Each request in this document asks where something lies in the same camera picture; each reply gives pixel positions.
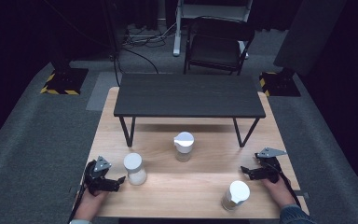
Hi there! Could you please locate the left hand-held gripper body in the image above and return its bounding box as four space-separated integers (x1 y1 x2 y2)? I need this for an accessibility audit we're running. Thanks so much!
83 156 116 196

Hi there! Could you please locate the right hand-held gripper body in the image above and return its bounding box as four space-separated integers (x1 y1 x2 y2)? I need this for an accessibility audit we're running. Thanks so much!
249 147 288 184

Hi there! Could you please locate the flat-lid jar with white granules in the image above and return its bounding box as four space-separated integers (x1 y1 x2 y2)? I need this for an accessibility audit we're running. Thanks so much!
123 152 148 187

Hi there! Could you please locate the spout-lid jar with tan powder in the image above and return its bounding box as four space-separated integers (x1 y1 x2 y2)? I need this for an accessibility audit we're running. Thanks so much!
172 131 196 163

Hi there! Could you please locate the black shelf with metal legs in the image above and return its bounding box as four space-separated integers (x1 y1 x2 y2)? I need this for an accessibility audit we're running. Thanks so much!
113 73 267 148

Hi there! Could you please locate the person's right hand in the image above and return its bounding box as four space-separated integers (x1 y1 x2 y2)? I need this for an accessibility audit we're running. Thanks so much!
260 174 296 209

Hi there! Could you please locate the person's left hand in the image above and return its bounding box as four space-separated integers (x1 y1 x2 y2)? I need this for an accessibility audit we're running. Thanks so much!
74 187 110 222

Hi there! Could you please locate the black stand base hazard tape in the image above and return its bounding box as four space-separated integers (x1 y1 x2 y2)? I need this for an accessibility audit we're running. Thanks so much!
258 67 302 98
39 59 90 96

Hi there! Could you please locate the black folding chair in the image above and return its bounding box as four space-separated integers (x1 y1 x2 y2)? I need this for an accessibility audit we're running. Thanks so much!
183 16 256 77

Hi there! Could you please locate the grey upright panel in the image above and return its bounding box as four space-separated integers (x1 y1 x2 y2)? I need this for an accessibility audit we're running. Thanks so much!
272 0 348 77

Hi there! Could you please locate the dark stand pole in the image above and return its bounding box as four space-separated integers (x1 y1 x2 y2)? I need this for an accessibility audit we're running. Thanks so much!
101 0 123 62

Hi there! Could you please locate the left hand-held gripper cable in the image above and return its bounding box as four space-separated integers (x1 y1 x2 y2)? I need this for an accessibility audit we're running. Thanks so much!
67 183 88 224

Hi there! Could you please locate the hand-held gripper cable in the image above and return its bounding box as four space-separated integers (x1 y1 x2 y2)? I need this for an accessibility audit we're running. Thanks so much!
271 162 302 209
67 183 88 224

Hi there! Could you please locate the right hand-held gripper cable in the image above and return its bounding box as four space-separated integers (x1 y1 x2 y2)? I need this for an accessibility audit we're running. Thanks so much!
271 162 302 209

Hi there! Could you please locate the black floor cable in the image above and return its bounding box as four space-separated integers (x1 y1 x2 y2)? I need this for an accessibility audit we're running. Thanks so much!
117 46 160 75

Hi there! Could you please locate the bundle of floor cables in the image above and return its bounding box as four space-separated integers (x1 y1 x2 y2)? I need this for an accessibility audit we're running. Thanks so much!
122 21 178 49

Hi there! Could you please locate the white desk frame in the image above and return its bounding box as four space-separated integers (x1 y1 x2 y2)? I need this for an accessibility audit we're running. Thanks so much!
172 0 254 57

